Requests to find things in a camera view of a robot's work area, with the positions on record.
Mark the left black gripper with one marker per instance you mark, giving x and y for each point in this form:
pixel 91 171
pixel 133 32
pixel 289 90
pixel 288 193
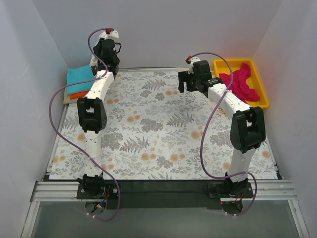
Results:
pixel 109 66

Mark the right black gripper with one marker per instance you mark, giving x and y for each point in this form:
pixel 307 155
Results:
pixel 184 81

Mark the folded beige t shirt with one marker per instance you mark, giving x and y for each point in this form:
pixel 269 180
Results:
pixel 67 99

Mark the magenta t shirt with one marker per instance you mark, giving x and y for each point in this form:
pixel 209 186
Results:
pixel 240 88

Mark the folded orange t shirt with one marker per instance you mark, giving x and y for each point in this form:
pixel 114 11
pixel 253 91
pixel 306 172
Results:
pixel 78 95

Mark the yellow plastic bin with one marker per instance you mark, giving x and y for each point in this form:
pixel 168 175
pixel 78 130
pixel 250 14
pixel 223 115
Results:
pixel 222 71

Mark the aluminium frame rail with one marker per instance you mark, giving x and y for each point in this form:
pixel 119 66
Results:
pixel 165 209

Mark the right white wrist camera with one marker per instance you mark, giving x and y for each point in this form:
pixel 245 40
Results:
pixel 191 60

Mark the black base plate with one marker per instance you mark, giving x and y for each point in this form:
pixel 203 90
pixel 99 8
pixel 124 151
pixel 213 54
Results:
pixel 133 194

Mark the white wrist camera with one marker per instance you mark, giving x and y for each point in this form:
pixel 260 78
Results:
pixel 109 33
pixel 191 60

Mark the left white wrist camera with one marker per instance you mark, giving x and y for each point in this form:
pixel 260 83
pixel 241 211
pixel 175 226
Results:
pixel 109 33

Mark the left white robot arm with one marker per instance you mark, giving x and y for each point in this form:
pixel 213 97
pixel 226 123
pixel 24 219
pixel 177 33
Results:
pixel 92 115

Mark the floral patterned table mat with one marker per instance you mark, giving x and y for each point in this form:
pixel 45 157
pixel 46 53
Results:
pixel 155 132

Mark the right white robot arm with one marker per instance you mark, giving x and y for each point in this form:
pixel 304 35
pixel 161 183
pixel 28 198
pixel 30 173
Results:
pixel 247 123

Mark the folded teal t shirt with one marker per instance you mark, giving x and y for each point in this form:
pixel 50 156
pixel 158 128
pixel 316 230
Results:
pixel 76 75

